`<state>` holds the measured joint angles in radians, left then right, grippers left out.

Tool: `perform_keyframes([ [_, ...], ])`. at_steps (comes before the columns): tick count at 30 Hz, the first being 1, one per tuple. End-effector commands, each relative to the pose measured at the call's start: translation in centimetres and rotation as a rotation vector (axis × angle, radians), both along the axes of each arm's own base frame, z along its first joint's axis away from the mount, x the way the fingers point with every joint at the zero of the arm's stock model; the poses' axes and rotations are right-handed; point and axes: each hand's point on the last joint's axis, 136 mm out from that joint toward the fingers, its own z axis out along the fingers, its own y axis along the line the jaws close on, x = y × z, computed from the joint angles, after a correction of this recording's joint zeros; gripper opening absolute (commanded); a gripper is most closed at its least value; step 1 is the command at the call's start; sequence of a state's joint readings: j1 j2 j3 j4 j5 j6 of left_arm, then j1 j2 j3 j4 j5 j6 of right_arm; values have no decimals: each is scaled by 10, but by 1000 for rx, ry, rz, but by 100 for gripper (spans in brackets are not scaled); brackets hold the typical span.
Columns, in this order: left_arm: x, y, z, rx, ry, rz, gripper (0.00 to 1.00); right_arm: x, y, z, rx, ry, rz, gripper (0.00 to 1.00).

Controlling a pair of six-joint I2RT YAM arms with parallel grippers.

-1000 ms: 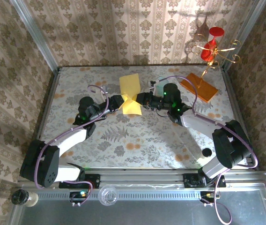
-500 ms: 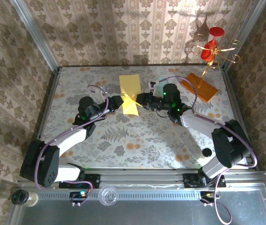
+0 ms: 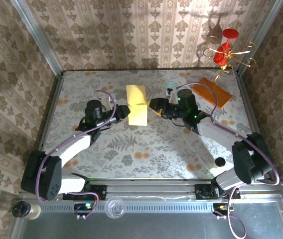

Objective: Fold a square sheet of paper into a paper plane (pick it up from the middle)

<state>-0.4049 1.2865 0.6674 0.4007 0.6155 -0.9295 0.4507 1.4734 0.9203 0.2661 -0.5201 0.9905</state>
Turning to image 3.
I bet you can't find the clear glass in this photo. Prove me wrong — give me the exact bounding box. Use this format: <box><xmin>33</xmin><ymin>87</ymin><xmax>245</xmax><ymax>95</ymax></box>
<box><xmin>105</xmin><ymin>196</ymin><xmax>126</xmax><ymax>219</ymax></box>

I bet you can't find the aluminium frame post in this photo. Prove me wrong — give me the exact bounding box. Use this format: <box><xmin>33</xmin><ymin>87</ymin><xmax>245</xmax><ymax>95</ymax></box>
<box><xmin>10</xmin><ymin>0</ymin><xmax>64</xmax><ymax>78</ymax></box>
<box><xmin>236</xmin><ymin>0</ymin><xmax>283</xmax><ymax>75</ymax></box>

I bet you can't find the black capped bottle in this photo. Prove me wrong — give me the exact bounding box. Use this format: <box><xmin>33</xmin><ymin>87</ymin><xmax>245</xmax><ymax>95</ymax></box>
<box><xmin>11</xmin><ymin>201</ymin><xmax>42</xmax><ymax>220</ymax></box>

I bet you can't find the red wine glass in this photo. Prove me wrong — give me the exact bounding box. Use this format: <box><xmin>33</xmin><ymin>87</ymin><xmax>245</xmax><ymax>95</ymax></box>
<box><xmin>213</xmin><ymin>28</ymin><xmax>239</xmax><ymax>67</ymax></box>

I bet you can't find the aluminium side rail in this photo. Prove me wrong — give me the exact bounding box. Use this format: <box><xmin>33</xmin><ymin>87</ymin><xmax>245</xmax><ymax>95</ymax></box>
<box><xmin>29</xmin><ymin>72</ymin><xmax>65</xmax><ymax>182</ymax></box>
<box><xmin>236</xmin><ymin>72</ymin><xmax>276</xmax><ymax>181</ymax></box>

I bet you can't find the slotted grey cable duct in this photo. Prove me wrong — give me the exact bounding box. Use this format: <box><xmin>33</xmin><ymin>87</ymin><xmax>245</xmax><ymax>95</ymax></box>
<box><xmin>39</xmin><ymin>201</ymin><xmax>217</xmax><ymax>213</ymax></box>

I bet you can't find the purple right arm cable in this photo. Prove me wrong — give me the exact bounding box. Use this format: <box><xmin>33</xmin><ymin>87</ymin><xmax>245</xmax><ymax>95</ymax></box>
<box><xmin>176</xmin><ymin>83</ymin><xmax>281</xmax><ymax>239</ymax></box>

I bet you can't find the black connector board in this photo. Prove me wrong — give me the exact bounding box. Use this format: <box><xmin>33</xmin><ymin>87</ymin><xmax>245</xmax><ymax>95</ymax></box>
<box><xmin>73</xmin><ymin>202</ymin><xmax>94</xmax><ymax>216</ymax></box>

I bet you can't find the floral tablecloth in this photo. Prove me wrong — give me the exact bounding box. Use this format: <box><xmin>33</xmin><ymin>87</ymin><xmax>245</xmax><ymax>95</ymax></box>
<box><xmin>35</xmin><ymin>69</ymin><xmax>266</xmax><ymax>180</ymax></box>

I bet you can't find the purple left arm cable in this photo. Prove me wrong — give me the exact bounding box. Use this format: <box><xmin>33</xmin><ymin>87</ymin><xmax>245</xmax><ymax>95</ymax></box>
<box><xmin>36</xmin><ymin>90</ymin><xmax>116</xmax><ymax>220</ymax></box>

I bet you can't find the gold glass rack orange base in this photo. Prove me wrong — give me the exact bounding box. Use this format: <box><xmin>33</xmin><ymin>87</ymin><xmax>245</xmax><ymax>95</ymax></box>
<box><xmin>191</xmin><ymin>36</ymin><xmax>257</xmax><ymax>110</ymax></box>

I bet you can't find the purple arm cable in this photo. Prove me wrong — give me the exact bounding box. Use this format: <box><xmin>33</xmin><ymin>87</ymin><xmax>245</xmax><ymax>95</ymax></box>
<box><xmin>36</xmin><ymin>90</ymin><xmax>116</xmax><ymax>220</ymax></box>
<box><xmin>176</xmin><ymin>83</ymin><xmax>281</xmax><ymax>239</ymax></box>

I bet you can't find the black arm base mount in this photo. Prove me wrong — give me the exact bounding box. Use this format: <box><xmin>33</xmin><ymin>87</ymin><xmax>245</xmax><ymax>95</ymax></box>
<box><xmin>195</xmin><ymin>183</ymin><xmax>241</xmax><ymax>200</ymax></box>
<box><xmin>62</xmin><ymin>184</ymin><xmax>107</xmax><ymax>201</ymax></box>

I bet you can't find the yellow cloth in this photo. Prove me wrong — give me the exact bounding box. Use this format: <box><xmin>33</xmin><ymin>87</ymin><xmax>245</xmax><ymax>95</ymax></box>
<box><xmin>126</xmin><ymin>84</ymin><xmax>149</xmax><ymax>126</ymax></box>

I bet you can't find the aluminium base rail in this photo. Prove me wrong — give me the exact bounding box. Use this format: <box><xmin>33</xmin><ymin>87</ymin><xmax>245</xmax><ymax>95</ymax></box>
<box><xmin>18</xmin><ymin>179</ymin><xmax>283</xmax><ymax>202</ymax></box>

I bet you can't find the grey metal tray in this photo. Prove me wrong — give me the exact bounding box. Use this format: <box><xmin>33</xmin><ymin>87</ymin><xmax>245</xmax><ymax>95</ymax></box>
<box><xmin>9</xmin><ymin>194</ymin><xmax>283</xmax><ymax>239</ymax></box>

